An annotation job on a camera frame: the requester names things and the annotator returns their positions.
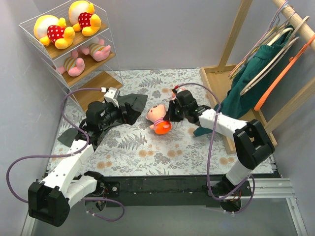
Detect peach doll plush striped shirt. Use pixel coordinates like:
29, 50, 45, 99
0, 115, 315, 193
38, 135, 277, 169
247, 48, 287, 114
146, 104, 172, 135

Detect pink pig plush striped hat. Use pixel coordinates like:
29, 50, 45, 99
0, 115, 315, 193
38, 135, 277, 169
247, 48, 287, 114
55, 50, 85, 77

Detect pink frog plush striped shirt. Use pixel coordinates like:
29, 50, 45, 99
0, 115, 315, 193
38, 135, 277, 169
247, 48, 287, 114
78, 37, 111, 62

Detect yellow bear plush polka shirt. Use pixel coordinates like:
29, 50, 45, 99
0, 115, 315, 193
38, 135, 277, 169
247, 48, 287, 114
68, 0, 101, 37

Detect orange bear plush polka shirt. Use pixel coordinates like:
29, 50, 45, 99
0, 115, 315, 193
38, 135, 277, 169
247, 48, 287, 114
33, 15, 75, 49

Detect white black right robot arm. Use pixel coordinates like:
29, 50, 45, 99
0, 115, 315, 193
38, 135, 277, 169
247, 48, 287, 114
164, 89, 275, 196

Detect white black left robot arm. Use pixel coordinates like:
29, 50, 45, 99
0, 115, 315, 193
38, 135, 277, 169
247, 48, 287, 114
28, 99, 146, 227

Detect dark grey cloth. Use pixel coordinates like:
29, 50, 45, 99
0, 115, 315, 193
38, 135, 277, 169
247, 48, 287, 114
58, 92, 148, 148

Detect floral table mat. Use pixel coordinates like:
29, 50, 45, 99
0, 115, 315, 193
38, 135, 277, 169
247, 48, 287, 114
49, 67, 274, 177

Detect wooden clothes rack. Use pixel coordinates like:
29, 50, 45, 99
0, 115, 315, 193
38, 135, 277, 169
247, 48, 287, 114
200, 0, 315, 144

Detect dark green garment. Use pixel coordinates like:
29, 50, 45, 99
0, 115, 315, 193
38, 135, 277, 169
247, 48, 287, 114
193, 24, 300, 137

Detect orange plastic hanger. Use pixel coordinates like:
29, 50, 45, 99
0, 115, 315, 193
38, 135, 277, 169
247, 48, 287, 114
254, 35, 315, 111

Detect beige wooden hanger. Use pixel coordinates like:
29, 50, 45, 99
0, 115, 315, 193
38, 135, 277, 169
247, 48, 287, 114
240, 16, 309, 96

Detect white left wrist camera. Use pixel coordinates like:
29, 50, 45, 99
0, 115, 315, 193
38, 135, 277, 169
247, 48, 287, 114
101, 87, 120, 108

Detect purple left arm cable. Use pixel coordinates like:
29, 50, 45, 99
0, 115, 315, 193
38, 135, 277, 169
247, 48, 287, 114
6, 87, 126, 222

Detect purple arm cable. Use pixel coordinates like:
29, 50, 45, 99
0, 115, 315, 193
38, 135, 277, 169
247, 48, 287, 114
176, 83, 255, 214
6, 87, 126, 222

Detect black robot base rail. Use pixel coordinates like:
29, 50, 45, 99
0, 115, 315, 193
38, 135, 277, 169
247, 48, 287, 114
31, 176, 296, 209

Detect white wire wooden shelf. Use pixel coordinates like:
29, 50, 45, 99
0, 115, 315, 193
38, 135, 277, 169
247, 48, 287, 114
19, 0, 124, 115

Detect pink wire hanger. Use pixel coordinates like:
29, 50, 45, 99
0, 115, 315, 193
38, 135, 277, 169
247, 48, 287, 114
228, 0, 289, 80

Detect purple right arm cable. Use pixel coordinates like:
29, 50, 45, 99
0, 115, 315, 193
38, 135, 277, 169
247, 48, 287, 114
176, 83, 255, 214

